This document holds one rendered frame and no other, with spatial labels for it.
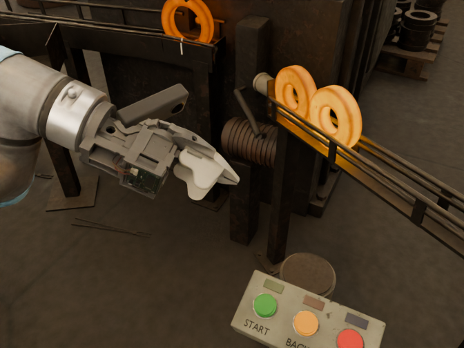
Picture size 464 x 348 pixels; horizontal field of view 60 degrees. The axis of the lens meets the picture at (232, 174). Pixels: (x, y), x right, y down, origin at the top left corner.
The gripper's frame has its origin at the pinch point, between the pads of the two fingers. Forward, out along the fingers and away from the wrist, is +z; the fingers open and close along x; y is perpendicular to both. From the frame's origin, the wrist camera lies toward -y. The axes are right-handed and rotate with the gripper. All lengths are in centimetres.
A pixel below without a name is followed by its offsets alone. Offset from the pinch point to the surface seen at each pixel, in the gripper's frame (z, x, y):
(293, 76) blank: 8, -20, -47
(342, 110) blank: 18.9, -11.6, -34.7
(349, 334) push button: 29.0, -12.4, 10.6
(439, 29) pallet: 112, -99, -249
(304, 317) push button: 22.3, -15.6, 10.0
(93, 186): -42, -125, -43
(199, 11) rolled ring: -24, -36, -73
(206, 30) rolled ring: -20, -40, -71
